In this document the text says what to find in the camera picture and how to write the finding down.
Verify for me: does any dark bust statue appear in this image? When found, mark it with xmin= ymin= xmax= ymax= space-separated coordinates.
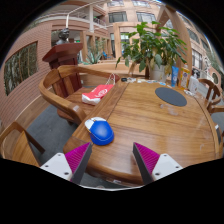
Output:
xmin=54 ymin=27 xmax=71 ymax=46

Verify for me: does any red and white shopping bag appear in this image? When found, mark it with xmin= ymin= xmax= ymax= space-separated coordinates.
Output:
xmin=81 ymin=73 xmax=117 ymax=106

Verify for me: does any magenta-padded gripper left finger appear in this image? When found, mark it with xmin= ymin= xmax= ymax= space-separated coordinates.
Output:
xmin=39 ymin=142 xmax=94 ymax=185

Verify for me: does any blue and white computer mouse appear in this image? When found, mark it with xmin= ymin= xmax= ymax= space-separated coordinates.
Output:
xmin=84 ymin=116 xmax=115 ymax=147

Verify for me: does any green plant in white pot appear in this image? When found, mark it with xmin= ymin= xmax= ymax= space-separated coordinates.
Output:
xmin=115 ymin=20 xmax=189 ymax=83

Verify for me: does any wooden armchair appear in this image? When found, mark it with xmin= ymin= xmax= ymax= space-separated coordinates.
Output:
xmin=196 ymin=78 xmax=223 ymax=113
xmin=128 ymin=61 xmax=148 ymax=80
xmin=0 ymin=121 xmax=46 ymax=168
xmin=207 ymin=104 xmax=224 ymax=159
xmin=38 ymin=64 xmax=121 ymax=126

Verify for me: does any dark red wooden lectern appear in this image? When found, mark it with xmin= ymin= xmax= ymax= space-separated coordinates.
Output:
xmin=42 ymin=42 xmax=84 ymax=93

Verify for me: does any blue tube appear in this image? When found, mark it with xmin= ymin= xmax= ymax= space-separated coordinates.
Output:
xmin=170 ymin=65 xmax=180 ymax=88

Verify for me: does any spiky green agave plant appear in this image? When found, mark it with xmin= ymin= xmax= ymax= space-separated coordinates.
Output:
xmin=81 ymin=46 xmax=104 ymax=65

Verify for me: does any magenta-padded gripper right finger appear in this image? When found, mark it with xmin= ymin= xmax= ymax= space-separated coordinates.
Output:
xmin=132 ymin=142 xmax=184 ymax=185

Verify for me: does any round dark grey mouse pad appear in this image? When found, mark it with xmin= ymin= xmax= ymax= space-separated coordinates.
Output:
xmin=154 ymin=87 xmax=188 ymax=108

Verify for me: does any yellow liquid bottle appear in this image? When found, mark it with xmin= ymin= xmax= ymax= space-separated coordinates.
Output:
xmin=179 ymin=66 xmax=191 ymax=89

